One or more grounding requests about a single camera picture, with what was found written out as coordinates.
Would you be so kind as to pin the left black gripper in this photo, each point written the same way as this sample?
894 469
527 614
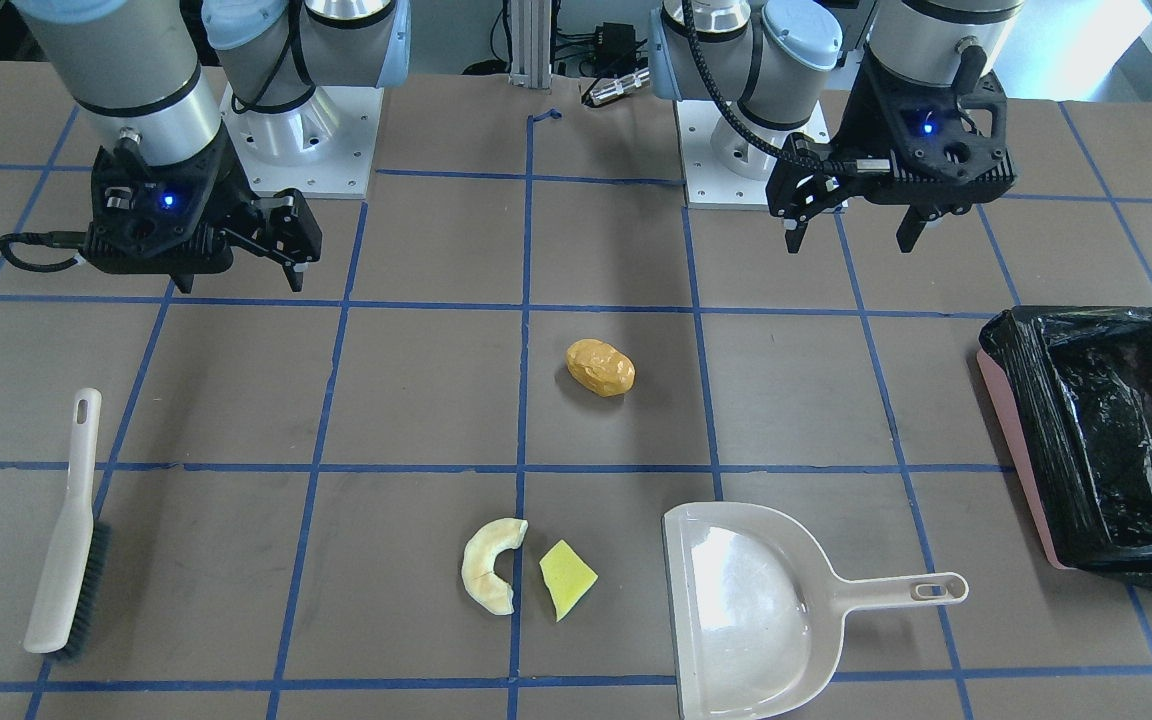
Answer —
861 128

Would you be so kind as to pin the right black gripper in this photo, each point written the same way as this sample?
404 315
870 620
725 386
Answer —
219 190

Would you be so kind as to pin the pale crescent bread piece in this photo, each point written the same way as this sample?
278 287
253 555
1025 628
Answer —
480 555

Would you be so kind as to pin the beige hand brush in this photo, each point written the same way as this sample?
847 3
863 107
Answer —
62 614

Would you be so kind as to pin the beige plastic dustpan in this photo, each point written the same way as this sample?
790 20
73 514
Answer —
758 611

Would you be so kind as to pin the yellow sponge piece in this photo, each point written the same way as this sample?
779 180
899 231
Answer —
567 577

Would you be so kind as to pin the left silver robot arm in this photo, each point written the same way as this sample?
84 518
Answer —
765 67

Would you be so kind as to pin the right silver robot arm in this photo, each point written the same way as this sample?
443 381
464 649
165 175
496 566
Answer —
134 69

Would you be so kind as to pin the pink bin with black bag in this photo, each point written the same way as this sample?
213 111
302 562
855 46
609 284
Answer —
1072 389

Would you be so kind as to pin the orange potato toy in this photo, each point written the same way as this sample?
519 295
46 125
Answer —
600 367

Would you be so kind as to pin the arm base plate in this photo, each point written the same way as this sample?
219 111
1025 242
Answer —
721 169
324 149

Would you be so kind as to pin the aluminium frame post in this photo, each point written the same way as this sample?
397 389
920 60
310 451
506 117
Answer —
530 27

